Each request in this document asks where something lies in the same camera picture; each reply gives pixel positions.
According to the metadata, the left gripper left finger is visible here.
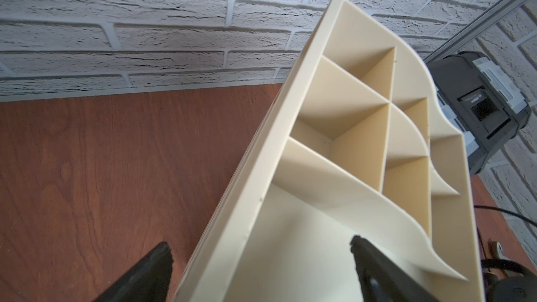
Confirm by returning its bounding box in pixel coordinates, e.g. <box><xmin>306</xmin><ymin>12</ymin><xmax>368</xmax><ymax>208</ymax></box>
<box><xmin>95</xmin><ymin>241</ymin><xmax>173</xmax><ymax>302</ymax></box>

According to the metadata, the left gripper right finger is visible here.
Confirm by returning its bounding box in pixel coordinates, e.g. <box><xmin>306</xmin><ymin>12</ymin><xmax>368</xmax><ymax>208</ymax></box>
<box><xmin>350</xmin><ymin>235</ymin><xmax>436</xmax><ymax>301</ymax></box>

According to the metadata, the beige drawer organizer cabinet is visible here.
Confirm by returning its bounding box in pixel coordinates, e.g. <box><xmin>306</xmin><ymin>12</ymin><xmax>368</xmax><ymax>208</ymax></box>
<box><xmin>174</xmin><ymin>0</ymin><xmax>485</xmax><ymax>301</ymax></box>

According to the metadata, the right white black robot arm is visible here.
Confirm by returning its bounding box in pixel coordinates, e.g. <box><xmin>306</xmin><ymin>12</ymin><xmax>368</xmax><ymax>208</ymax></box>
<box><xmin>481</xmin><ymin>241</ymin><xmax>536</xmax><ymax>301</ymax></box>

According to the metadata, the black plastic toolbox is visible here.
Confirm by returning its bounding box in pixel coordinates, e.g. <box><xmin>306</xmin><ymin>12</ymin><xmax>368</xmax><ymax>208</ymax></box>
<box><xmin>427</xmin><ymin>51</ymin><xmax>532</xmax><ymax>175</ymax></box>

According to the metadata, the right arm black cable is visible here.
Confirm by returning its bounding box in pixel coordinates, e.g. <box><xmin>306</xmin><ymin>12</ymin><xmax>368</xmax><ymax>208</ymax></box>
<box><xmin>473</xmin><ymin>204</ymin><xmax>537</xmax><ymax>229</ymax></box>

